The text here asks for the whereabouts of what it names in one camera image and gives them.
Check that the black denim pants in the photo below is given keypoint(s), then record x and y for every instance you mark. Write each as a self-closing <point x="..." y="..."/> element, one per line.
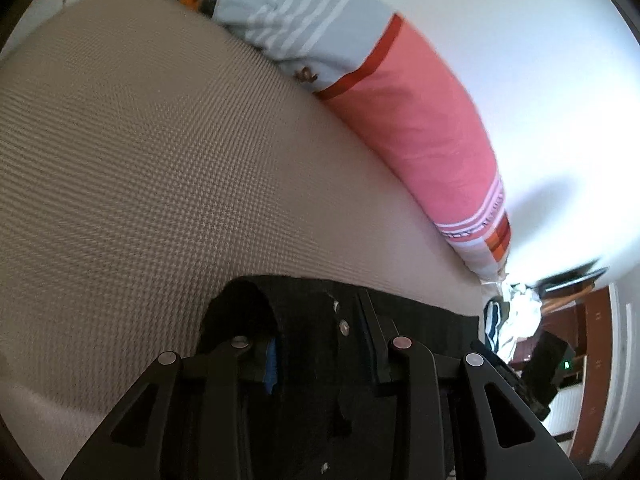
<point x="316" y="395"/>

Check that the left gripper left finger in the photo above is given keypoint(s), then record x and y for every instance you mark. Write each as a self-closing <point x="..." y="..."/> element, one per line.
<point x="181" y="419"/>

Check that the pink striped bolster pillow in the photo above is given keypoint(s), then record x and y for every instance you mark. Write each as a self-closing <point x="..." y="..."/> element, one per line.
<point x="377" y="73"/>

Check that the green white striped garment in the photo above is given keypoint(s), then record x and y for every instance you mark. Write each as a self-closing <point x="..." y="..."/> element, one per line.
<point x="510" y="318"/>

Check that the brown wooden wardrobe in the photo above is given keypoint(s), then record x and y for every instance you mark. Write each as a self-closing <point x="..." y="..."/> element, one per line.
<point x="584" y="322"/>

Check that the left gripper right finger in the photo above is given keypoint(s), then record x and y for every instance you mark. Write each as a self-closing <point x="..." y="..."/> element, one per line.
<point x="456" y="417"/>

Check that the beige textured bed mattress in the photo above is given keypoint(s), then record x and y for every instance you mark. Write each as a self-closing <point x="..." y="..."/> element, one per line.
<point x="147" y="158"/>

